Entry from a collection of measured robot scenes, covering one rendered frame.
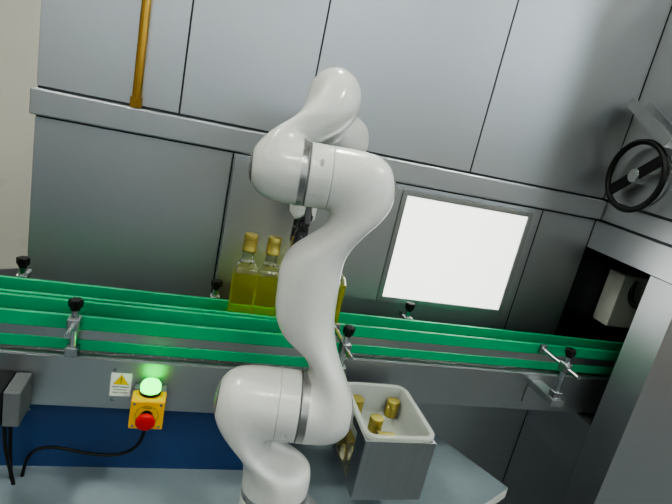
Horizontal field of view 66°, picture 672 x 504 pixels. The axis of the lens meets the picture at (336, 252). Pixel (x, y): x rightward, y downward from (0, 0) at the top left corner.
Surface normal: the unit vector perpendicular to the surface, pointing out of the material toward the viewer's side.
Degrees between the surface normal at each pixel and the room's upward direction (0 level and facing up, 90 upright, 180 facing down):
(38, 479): 0
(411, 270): 90
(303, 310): 87
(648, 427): 90
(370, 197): 85
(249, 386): 38
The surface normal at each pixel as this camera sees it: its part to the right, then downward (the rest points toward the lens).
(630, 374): -0.95, -0.14
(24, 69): 0.65, 0.33
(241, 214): 0.22, 0.31
